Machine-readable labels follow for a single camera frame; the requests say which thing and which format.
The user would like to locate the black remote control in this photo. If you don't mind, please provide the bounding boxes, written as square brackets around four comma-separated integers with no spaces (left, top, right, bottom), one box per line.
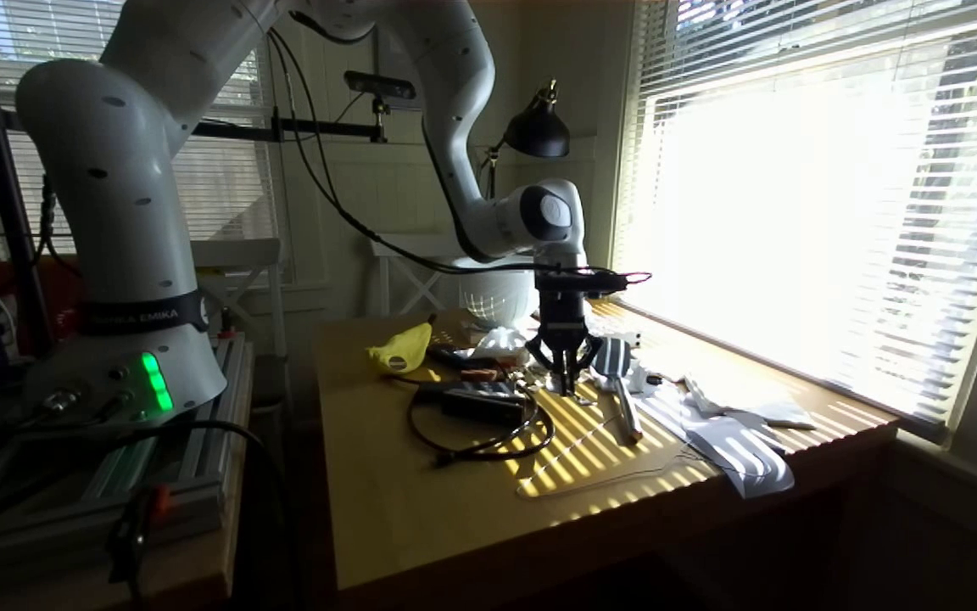
[410,383,537,427]

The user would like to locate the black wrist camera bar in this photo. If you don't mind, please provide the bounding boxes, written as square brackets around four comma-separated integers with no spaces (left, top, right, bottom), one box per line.
[554,266,659,290]

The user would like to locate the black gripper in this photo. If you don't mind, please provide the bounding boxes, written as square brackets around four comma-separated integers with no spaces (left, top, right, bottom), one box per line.
[524,283,607,397]

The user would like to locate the yellow banana-shaped pouch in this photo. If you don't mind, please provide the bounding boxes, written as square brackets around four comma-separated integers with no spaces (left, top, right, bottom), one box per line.
[366,318,438,378]

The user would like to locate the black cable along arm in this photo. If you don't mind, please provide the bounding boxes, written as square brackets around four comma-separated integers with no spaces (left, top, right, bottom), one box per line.
[265,20,550,283]

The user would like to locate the white chair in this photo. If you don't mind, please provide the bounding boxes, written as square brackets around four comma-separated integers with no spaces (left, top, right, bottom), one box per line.
[358,227,458,328]

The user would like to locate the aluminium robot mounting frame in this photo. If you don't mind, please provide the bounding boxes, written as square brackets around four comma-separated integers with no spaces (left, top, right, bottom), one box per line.
[0,333,262,582]

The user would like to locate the black cable at base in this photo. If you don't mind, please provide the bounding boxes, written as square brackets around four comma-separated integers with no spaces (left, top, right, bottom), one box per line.
[10,414,296,611]

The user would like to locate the background white window blinds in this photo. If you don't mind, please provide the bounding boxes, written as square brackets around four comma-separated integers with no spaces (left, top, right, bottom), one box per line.
[0,0,289,249]

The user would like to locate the large white window blinds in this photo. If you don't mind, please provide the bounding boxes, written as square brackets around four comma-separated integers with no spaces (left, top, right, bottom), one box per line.
[611,0,977,432]

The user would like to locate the black cable with plug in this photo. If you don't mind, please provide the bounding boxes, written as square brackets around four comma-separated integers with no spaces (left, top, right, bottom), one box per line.
[403,383,559,477]

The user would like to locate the black boom pole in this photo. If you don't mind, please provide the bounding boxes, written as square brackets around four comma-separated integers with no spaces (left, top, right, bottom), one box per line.
[194,109,393,148]

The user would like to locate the folded white paper towel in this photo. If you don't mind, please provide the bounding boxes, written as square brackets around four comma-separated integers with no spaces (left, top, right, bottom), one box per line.
[632,369,819,440]
[680,412,799,502]

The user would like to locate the black camera on boom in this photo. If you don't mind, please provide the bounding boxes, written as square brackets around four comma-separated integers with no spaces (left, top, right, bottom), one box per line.
[340,68,420,118]

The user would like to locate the black desk lamp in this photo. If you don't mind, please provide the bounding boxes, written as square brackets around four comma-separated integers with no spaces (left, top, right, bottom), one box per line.
[484,75,577,202]

